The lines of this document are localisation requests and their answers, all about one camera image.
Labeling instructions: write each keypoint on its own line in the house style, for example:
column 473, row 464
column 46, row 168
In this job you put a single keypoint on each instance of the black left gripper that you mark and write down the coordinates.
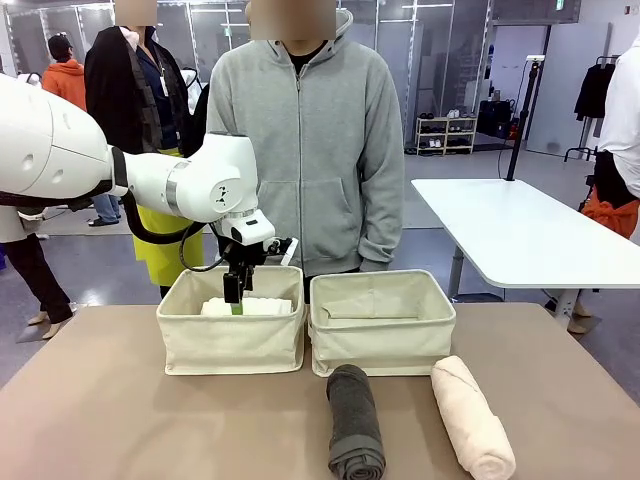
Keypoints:
column 246, row 255

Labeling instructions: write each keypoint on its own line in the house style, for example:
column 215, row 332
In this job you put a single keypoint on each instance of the pale yellow towel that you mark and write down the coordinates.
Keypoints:
column 267, row 306

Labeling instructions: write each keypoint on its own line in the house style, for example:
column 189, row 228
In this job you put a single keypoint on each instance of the dark grey towel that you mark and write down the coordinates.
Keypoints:
column 355, row 420

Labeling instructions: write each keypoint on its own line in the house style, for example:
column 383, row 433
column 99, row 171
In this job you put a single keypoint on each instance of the light pink towel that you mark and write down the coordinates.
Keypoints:
column 470, row 425

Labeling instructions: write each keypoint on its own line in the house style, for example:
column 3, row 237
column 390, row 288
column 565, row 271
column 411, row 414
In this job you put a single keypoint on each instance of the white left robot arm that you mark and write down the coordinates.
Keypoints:
column 50, row 140

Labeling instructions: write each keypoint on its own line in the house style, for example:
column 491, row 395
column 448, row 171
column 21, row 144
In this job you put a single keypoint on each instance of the hoodie person's left forearm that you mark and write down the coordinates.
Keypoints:
column 385, row 225

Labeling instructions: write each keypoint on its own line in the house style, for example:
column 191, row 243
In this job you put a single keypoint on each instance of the cream fabric storage basket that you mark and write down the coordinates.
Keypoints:
column 385, row 345
column 230, row 345

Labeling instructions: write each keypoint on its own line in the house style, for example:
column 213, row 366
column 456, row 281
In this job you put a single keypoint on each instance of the person in grey hoodie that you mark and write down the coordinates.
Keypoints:
column 320, row 150

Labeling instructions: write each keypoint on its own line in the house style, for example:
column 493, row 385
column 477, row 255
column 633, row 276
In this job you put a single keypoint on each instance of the white humanoid robot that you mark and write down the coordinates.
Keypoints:
column 192, row 85
column 32, row 79

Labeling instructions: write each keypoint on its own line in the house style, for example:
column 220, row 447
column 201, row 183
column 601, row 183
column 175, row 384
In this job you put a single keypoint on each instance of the person in olive jacket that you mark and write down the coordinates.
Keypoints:
column 35, row 280

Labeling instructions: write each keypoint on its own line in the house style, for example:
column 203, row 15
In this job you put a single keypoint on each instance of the person with yellow apron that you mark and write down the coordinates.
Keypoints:
column 125, row 75

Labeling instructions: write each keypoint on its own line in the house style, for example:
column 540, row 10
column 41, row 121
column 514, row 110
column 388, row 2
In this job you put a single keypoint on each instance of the wooden shoe rack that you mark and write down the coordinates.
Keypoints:
column 447, row 135

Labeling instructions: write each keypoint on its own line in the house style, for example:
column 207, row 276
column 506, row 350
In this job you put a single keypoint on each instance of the person in orange hoodie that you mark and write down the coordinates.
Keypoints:
column 65, row 80

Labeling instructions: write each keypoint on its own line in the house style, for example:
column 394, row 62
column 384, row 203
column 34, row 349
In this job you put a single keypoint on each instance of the white folding table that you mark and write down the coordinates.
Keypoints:
column 525, row 230

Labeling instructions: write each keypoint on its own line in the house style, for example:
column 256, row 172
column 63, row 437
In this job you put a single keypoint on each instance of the black luggage bags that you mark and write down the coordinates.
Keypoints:
column 495, row 117

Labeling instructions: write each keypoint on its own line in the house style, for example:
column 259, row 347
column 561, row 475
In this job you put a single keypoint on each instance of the black clothes rack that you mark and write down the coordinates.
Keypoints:
column 580, row 152

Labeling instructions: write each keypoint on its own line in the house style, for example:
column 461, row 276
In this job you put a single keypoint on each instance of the black hanging garment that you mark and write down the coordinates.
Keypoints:
column 595, row 92

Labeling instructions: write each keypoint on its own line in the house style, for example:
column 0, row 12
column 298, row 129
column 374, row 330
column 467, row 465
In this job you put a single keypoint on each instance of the person with orange waist jacket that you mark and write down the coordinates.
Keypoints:
column 622, row 125

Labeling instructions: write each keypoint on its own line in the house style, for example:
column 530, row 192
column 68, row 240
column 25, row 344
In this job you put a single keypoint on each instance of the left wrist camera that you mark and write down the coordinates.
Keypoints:
column 282, row 250

